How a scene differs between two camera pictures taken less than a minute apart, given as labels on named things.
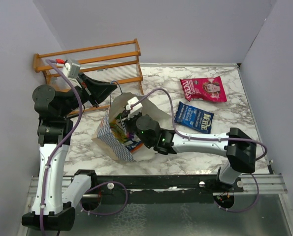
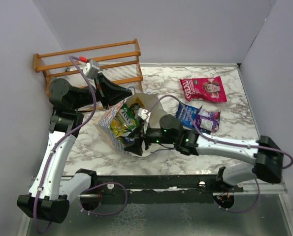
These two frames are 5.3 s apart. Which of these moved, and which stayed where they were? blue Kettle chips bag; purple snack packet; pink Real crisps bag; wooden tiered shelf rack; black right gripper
Moved: black right gripper; purple snack packet
Stayed: wooden tiered shelf rack; pink Real crisps bag; blue Kettle chips bag
